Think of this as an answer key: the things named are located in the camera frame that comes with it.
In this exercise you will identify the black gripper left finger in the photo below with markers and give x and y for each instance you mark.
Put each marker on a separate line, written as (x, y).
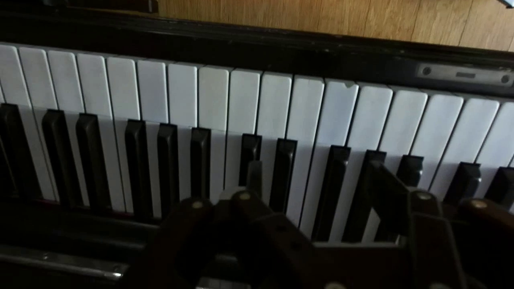
(242, 246)

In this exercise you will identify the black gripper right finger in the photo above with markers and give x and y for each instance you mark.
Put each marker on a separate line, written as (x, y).
(444, 251)

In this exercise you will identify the black and white keyboard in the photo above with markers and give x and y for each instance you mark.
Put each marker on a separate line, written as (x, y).
(215, 97)

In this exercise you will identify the silver piano lock plate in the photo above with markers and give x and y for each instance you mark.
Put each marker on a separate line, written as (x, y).
(463, 75)

